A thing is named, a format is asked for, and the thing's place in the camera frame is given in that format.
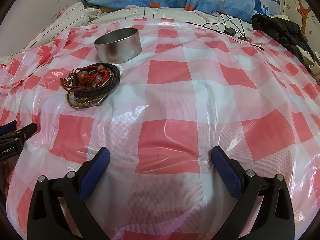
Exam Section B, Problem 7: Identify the red cord bead bracelet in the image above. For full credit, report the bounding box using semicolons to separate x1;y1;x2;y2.
60;64;112;92

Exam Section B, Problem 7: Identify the round silver metal tin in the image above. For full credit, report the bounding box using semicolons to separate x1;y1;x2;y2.
94;28;142;64

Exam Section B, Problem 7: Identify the red white checkered plastic sheet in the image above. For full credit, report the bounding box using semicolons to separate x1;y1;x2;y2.
1;19;319;239

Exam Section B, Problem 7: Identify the white patterned cloth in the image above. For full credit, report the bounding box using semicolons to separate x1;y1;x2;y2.
296;45;320;83

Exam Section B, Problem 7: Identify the black jacket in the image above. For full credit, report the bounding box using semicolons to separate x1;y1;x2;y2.
251;14;315;63

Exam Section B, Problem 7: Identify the white wardrobe with tree decal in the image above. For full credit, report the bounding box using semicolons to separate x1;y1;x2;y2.
281;0;319;53

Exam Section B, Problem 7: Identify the black cable with adapter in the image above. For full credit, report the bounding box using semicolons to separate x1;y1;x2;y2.
186;10;265;52

